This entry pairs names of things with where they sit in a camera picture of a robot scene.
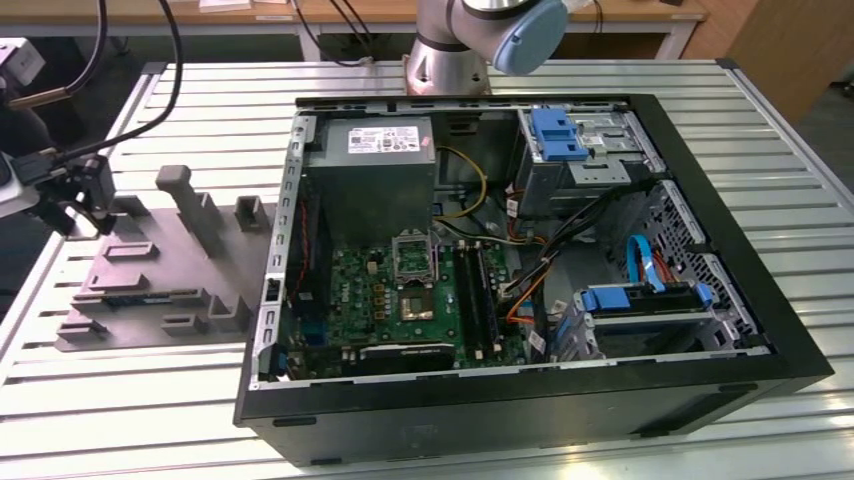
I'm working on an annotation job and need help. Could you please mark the red orange wires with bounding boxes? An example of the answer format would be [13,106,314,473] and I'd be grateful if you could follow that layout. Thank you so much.
[650,249,680,284]

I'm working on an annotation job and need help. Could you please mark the green motherboard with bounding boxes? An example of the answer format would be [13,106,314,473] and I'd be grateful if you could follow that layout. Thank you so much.
[277,232,536,376]

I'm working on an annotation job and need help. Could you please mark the RAM stick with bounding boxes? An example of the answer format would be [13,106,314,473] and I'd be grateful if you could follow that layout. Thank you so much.
[99,294,175,307]

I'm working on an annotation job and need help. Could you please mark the yellow wire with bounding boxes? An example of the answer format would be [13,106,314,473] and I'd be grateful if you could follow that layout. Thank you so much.
[433,145,488,220]

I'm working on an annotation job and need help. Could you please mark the wooden cabinet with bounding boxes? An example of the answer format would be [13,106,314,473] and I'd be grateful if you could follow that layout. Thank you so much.
[680,0,854,126]

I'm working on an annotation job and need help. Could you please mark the metal socket cover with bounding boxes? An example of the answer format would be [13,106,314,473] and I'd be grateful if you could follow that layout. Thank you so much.
[392,228,441,287]

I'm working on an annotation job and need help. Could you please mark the grey parts rack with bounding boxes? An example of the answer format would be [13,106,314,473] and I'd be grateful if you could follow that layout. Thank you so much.
[54,164,280,354]

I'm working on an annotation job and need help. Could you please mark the blue SATA wire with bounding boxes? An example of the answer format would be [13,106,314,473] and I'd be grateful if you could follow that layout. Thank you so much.
[626,234,669,294]

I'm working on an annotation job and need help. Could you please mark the blue plastic drive caddy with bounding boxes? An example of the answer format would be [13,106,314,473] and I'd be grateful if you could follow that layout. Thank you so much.
[530,107,590,163]

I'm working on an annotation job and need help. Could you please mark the black wire bundle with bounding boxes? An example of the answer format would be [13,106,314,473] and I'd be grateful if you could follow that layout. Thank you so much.
[500,178,660,301]

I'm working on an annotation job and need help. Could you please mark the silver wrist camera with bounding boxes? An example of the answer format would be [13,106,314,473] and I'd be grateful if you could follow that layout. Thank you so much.
[0,149,30,217]
[0,37,47,87]

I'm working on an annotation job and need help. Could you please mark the silver metal disk bay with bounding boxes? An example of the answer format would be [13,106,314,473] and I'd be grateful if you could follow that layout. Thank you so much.
[517,105,669,221]
[574,279,744,362]

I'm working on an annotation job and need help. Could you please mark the black RAM slot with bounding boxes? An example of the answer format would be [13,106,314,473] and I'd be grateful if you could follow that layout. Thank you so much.
[476,240,508,357]
[452,242,482,360]
[469,241,500,358]
[458,242,490,359]

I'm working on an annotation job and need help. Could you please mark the CPU socket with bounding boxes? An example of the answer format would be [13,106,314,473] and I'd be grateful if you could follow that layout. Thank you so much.
[398,287,440,323]

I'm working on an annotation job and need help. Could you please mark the hard disk in blue carrier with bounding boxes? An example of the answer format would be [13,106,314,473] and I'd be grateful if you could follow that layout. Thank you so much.
[578,282,716,315]

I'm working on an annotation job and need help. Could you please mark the black PC case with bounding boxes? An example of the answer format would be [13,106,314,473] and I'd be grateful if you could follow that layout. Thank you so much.
[232,92,837,469]

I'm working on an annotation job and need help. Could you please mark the wooden desk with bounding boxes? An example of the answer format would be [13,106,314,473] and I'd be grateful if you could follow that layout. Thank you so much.
[0,0,711,62]

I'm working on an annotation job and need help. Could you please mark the black white power wires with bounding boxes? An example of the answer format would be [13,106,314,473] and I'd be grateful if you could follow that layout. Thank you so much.
[433,217,536,247]

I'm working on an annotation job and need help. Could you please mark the brown sleeved cable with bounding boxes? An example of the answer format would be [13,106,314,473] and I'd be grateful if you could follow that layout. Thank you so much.
[6,0,110,109]

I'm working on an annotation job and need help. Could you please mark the black chair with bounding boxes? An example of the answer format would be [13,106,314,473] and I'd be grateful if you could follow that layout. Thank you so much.
[0,34,95,161]

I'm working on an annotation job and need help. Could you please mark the grey power supply unit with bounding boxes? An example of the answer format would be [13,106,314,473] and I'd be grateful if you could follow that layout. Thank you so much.
[304,117,440,236]

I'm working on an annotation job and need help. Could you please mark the black camera cable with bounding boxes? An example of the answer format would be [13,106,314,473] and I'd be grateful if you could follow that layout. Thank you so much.
[50,0,183,164]

